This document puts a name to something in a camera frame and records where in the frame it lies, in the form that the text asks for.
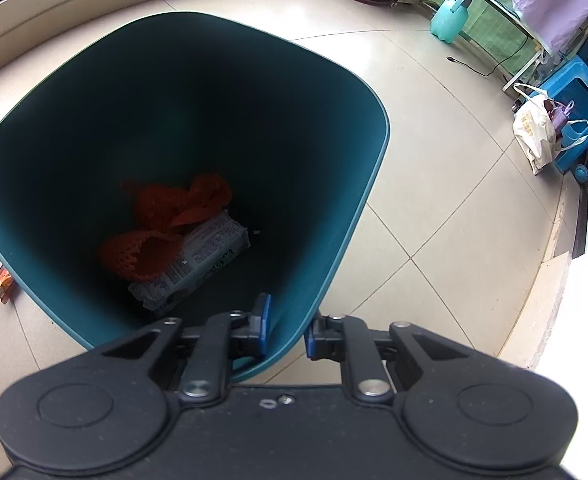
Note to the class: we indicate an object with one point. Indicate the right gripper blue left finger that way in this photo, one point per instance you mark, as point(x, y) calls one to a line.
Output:
point(258, 324)

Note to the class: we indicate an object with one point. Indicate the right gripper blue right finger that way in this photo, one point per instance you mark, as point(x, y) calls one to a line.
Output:
point(324, 338)

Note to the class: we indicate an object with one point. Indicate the orange foam fruit net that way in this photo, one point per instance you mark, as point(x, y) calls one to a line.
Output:
point(141, 256)

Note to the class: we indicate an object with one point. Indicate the red plastic bag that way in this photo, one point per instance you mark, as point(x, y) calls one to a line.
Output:
point(160, 207)

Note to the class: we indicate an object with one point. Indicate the small pink barcode wrapper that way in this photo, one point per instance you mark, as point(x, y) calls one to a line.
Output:
point(7, 285)

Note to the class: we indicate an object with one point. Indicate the dark teal trash bin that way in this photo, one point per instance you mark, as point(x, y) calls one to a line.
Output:
point(164, 99)

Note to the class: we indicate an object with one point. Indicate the cream tote bag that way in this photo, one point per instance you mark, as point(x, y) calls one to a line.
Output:
point(533, 128)

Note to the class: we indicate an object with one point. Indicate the small blue ball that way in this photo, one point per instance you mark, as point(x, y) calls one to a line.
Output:
point(581, 174)

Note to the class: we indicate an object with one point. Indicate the light blue plastic bag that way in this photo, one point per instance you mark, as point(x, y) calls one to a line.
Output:
point(574, 133)

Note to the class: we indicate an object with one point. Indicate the teal spray bottle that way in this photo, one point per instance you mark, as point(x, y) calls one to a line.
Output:
point(449, 20)

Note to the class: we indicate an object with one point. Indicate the blue plastic stool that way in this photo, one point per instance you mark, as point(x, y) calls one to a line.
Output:
point(570, 84)

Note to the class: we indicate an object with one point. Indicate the green hanging cloth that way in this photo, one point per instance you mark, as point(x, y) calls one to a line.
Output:
point(495, 34)

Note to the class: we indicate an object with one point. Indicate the white metal drying rack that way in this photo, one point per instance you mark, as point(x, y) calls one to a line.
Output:
point(537, 68)

